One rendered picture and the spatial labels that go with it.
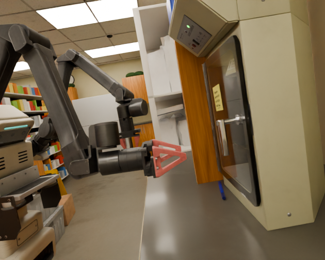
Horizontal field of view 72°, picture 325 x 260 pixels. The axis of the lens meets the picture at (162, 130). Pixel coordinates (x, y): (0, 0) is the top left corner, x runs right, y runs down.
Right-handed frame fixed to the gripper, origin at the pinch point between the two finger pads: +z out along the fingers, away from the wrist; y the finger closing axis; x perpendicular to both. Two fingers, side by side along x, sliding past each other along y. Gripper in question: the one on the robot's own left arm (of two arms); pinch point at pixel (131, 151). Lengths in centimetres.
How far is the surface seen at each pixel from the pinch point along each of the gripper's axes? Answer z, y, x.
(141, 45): -63, 12, 70
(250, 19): -31, 36, -46
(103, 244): 109, -61, 122
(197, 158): 5.7, 25.7, -9.3
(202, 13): -35, 27, -43
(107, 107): -40, -95, 442
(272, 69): -20, 39, -46
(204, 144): 0.5, 29.2, -9.3
